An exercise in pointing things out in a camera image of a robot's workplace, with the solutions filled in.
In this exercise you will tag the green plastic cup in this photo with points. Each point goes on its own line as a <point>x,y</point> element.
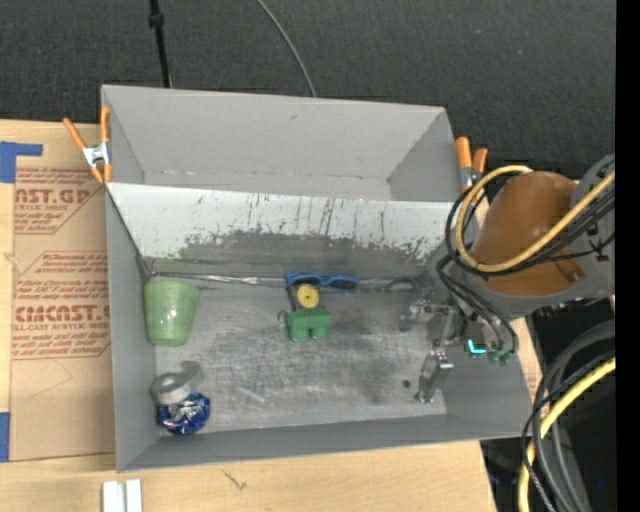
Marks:
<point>170,312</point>

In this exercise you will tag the grey metal bin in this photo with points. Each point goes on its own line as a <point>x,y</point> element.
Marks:
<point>300,370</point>

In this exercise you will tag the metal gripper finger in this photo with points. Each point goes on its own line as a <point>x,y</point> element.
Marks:
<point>425,310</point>
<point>433,372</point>

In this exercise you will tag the green toy block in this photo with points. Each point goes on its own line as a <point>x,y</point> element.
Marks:
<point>307,322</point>

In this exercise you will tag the blue sunglasses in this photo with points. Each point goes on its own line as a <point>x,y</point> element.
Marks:
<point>340,283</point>

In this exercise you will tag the yellow round disc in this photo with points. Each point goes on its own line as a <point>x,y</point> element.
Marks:
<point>307,296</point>

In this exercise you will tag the brown cardboard board red print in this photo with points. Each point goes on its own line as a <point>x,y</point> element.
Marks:
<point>60,350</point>

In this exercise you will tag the blue shiny foil ball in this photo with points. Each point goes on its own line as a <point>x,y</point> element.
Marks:
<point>187,417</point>

